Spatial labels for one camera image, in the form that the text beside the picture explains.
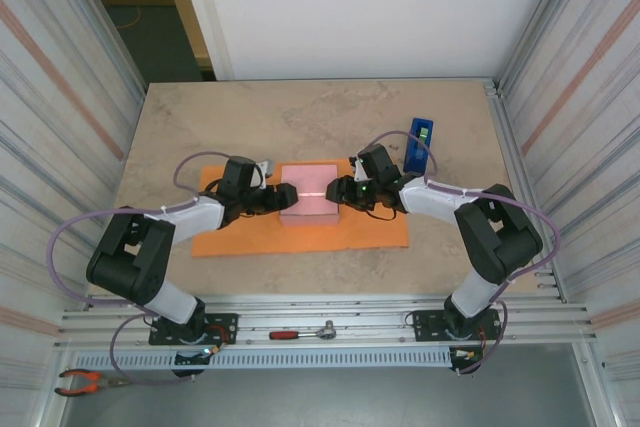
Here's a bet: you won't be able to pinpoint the pink gift box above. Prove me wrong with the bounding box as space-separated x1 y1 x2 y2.
278 162 342 228

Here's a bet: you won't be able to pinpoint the orange wrapping paper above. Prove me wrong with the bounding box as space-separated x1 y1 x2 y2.
191 159 410 259

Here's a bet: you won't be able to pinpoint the blue tape dispenser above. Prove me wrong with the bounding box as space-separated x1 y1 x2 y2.
402 117 435 174

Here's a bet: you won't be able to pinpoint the aluminium mounting rails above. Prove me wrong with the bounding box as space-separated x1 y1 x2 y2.
54 291 599 348

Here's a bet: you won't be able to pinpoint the black base electronics module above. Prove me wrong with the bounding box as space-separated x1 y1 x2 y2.
172 346 214 379
448 345 485 377

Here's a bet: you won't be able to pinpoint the tan wooden door panel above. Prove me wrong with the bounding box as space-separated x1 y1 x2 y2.
152 0 217 71

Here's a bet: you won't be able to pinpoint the red-handled ratchet wrench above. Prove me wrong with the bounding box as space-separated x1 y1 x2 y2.
268 319 337 341

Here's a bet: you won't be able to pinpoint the aluminium side rail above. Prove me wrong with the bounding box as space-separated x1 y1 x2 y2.
483 77 569 304

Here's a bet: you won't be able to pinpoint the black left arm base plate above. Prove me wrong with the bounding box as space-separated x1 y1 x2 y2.
148 312 239 347

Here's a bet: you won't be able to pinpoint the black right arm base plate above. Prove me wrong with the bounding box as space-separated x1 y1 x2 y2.
412 309 501 343

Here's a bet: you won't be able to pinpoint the grey slotted cable duct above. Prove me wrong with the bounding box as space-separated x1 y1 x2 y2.
73 346 454 371

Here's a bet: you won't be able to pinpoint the white door frame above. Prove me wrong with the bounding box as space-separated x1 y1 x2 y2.
172 0 235 82

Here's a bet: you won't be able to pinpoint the orange floor cord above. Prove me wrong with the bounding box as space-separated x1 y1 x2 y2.
117 5 144 31

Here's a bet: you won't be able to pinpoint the orange-handled pliers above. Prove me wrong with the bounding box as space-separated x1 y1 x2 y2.
53 369 134 397

